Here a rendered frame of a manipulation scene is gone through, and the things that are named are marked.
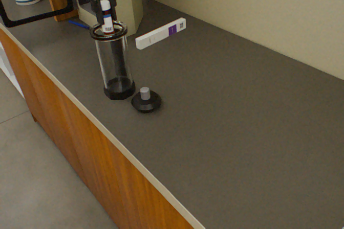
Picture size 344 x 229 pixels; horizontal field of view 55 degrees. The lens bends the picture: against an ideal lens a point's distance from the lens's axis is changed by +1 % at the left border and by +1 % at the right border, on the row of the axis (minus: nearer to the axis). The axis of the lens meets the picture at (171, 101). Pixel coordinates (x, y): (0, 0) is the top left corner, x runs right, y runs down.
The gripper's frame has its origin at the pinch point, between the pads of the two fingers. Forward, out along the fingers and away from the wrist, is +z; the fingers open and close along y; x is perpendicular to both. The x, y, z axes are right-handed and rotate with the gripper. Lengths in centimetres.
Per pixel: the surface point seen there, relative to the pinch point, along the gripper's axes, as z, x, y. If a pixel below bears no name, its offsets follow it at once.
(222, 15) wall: 24, 12, 60
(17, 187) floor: 122, 80, -40
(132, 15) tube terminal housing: 19.4, 32.4, 27.4
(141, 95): 23.8, -11.7, 0.6
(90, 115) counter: 29.0, -3.0, -12.9
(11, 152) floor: 121, 113, -33
